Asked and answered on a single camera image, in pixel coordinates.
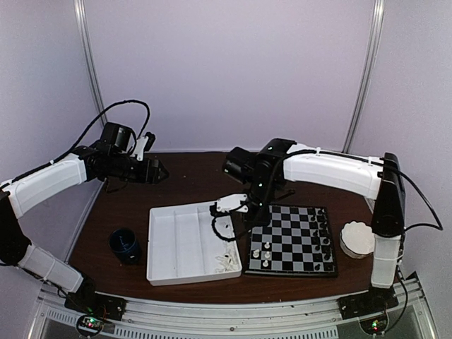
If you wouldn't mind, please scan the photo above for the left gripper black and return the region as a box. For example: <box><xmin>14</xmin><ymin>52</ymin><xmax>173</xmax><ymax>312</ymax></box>
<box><xmin>109</xmin><ymin>153</ymin><xmax>170</xmax><ymax>184</ymax></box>

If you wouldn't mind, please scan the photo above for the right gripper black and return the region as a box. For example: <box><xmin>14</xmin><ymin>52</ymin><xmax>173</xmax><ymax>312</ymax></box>
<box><xmin>242</xmin><ymin>179</ymin><xmax>279</xmax><ymax>228</ymax></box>

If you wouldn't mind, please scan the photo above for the black white chess board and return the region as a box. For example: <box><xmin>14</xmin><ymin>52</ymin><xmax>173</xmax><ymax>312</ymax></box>
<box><xmin>244</xmin><ymin>205</ymin><xmax>338</xmax><ymax>278</ymax></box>

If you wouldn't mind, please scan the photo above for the white plastic compartment tray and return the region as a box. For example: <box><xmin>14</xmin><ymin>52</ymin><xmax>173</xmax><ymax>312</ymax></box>
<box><xmin>146</xmin><ymin>201</ymin><xmax>242</xmax><ymax>287</ymax></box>

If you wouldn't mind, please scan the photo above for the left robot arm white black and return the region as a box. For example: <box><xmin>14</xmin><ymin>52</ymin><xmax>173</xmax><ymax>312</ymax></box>
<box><xmin>1</xmin><ymin>147</ymin><xmax>169</xmax><ymax>314</ymax></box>

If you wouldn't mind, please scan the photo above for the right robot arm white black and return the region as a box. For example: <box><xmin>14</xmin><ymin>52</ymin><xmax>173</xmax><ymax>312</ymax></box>
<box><xmin>244</xmin><ymin>138</ymin><xmax>405</xmax><ymax>312</ymax></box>

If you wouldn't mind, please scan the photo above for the dark blue mug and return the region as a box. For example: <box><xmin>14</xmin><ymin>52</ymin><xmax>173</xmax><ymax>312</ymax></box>
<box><xmin>108</xmin><ymin>227</ymin><xmax>142</xmax><ymax>265</ymax></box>

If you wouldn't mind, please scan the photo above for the white scalloped bowl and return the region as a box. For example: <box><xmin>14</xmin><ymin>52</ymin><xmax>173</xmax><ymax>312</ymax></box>
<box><xmin>340</xmin><ymin>221</ymin><xmax>374</xmax><ymax>259</ymax></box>

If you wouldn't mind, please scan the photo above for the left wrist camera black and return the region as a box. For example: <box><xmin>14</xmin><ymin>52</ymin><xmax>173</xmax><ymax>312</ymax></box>
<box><xmin>98</xmin><ymin>122</ymin><xmax>136</xmax><ymax>154</ymax></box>

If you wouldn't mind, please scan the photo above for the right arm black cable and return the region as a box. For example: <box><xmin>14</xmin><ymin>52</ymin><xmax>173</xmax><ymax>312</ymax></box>
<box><xmin>210</xmin><ymin>211</ymin><xmax>248</xmax><ymax>243</ymax></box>

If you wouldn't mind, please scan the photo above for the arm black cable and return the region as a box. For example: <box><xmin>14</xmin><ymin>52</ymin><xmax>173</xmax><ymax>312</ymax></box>
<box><xmin>52</xmin><ymin>100</ymin><xmax>151</xmax><ymax>167</ymax></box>
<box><xmin>210</xmin><ymin>211</ymin><xmax>248</xmax><ymax>243</ymax></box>

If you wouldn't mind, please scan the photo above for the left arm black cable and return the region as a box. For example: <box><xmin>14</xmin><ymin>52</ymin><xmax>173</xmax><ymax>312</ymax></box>
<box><xmin>52</xmin><ymin>100</ymin><xmax>151</xmax><ymax>167</ymax></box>

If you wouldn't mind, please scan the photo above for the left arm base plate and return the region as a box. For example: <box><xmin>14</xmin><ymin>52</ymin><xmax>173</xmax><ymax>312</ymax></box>
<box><xmin>64</xmin><ymin>285</ymin><xmax>126</xmax><ymax>321</ymax></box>

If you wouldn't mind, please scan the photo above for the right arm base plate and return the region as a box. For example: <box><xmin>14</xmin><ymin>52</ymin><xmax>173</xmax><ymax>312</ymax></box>
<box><xmin>338</xmin><ymin>291</ymin><xmax>399</xmax><ymax>320</ymax></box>

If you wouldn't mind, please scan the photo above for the aluminium front rail frame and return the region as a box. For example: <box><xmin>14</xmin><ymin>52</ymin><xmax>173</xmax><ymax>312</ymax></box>
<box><xmin>25</xmin><ymin>278</ymin><xmax>441</xmax><ymax>338</ymax></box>

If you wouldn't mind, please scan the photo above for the left aluminium corner post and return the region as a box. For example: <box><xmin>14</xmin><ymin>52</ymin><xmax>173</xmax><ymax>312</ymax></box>
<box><xmin>73</xmin><ymin>0</ymin><xmax>104</xmax><ymax>113</ymax></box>

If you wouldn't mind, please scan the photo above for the aluminium corner post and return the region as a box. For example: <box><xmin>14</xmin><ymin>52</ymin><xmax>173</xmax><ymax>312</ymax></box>
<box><xmin>342</xmin><ymin>0</ymin><xmax>386</xmax><ymax>153</ymax></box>
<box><xmin>73</xmin><ymin>0</ymin><xmax>104</xmax><ymax>113</ymax></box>

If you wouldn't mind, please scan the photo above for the right aluminium corner post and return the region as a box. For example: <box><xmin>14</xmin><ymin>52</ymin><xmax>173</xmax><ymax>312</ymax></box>
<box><xmin>342</xmin><ymin>0</ymin><xmax>386</xmax><ymax>153</ymax></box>

